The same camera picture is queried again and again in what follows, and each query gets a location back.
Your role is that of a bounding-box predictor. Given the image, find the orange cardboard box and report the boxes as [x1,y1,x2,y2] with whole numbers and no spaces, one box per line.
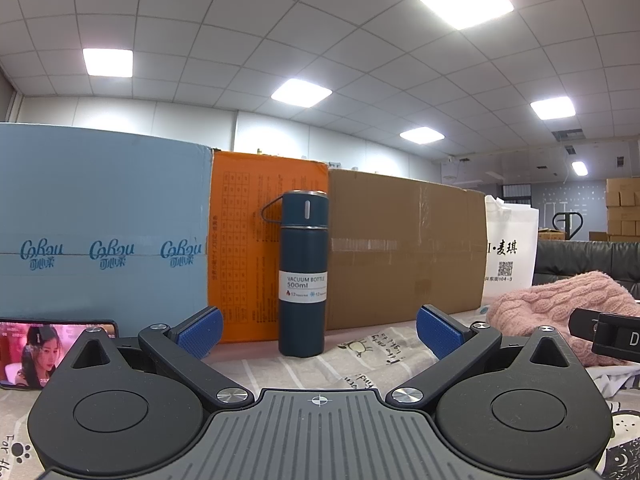
[206,151,331,344]

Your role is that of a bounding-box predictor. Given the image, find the black sofa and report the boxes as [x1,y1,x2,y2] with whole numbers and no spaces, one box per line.
[532,239,640,287]

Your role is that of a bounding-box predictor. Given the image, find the pink knitted sweater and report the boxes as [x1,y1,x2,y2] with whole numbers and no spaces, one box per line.
[487,271,640,369]

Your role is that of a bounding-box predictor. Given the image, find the stack of cardboard boxes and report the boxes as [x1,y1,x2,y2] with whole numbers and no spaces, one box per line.
[589,177,640,242]

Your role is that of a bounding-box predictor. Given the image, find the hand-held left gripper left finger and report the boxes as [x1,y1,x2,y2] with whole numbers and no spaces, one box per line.
[50,306,254,409]

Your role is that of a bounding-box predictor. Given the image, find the white printed bag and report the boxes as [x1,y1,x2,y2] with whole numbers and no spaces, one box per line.
[482,195,540,307]

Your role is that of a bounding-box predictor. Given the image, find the dark blue vacuum bottle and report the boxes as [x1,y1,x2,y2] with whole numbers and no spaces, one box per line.
[260,190,331,359]

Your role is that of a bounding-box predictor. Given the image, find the brown cardboard box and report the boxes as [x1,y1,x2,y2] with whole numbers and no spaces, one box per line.
[325,169,489,332]

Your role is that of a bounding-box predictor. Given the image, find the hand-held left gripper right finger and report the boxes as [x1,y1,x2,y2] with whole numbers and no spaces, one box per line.
[387,304,597,409]

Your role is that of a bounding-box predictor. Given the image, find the light blue cardboard box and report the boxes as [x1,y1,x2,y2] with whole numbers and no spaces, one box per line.
[0,122,214,312]

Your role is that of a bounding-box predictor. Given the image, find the smartphone with lit screen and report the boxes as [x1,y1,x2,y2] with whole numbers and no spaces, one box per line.
[0,317,121,390]

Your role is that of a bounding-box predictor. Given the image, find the pallet jack handle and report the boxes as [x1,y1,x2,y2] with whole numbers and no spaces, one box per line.
[551,210,587,242]

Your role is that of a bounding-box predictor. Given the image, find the white cloth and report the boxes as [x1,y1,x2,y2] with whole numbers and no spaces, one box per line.
[584,362,640,398]

